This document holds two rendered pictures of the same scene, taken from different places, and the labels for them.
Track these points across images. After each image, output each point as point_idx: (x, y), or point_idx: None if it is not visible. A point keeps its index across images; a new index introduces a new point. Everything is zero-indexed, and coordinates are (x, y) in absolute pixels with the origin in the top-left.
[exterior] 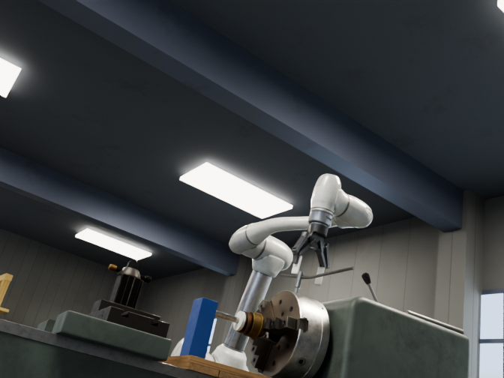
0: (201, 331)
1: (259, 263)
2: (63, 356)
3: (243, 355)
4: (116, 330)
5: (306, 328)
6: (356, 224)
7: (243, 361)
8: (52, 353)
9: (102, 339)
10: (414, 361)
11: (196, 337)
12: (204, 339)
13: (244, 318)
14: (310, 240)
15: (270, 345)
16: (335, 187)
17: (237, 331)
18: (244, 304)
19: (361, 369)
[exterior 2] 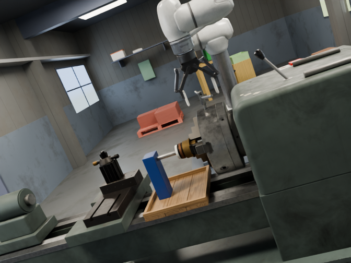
0: (154, 178)
1: (207, 50)
2: (86, 247)
3: None
4: (90, 234)
5: (212, 148)
6: (219, 19)
7: None
8: (81, 248)
9: (88, 241)
10: (323, 121)
11: (154, 183)
12: (159, 181)
13: (177, 152)
14: (184, 71)
15: None
16: (170, 15)
17: (227, 97)
18: (219, 79)
19: (267, 160)
